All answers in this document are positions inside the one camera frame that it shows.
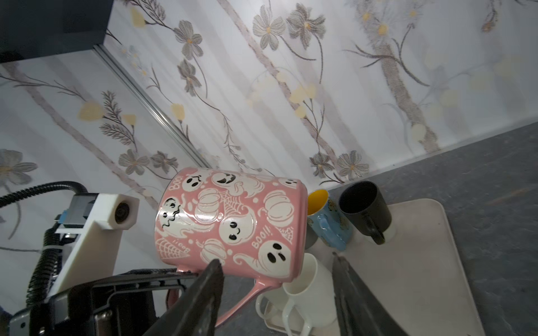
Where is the white ribbed mug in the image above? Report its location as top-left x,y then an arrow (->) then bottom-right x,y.
255,253 -> 338,336

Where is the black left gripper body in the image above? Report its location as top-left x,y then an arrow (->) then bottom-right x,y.
8,268 -> 197,335

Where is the white black two-tone mug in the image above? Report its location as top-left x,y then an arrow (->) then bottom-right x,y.
338,181 -> 394,245

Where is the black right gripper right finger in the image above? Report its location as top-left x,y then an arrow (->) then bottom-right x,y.
332,253 -> 407,336

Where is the left aluminium corner post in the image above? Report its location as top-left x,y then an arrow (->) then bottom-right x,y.
93,44 -> 212,168

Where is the beige plastic tray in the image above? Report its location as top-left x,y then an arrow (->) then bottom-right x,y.
262,198 -> 486,336

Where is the pink patterned mug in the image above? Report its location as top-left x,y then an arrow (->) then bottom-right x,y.
154,167 -> 308,325

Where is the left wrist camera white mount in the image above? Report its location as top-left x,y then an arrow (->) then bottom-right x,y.
48,193 -> 140,297

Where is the blue butterfly mug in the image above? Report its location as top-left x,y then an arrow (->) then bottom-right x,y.
307,190 -> 353,251

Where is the grey ceramic mug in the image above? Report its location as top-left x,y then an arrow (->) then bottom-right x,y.
304,225 -> 318,250

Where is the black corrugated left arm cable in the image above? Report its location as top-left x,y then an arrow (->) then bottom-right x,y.
0,181 -> 89,309

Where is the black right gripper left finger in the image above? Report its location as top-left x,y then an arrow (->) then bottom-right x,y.
144,259 -> 224,335

